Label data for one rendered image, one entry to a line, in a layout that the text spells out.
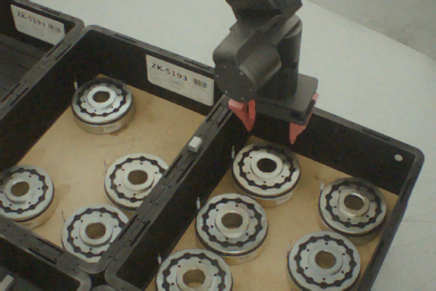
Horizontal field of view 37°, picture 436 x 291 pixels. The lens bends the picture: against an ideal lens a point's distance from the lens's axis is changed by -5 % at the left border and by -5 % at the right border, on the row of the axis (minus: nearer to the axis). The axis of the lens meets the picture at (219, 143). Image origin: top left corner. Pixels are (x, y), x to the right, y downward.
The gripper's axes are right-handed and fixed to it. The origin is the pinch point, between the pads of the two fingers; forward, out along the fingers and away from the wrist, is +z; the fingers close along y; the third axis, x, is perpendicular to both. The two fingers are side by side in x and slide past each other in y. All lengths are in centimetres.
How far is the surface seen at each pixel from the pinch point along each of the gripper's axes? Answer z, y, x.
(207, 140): 1.3, -8.1, -4.1
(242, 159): 8.5, -4.4, 0.1
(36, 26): 5, -49, 12
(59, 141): 10.8, -33.8, -6.1
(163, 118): 11.2, -20.3, 5.2
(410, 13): 97, 7, 164
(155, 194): 1.1, -10.8, -15.4
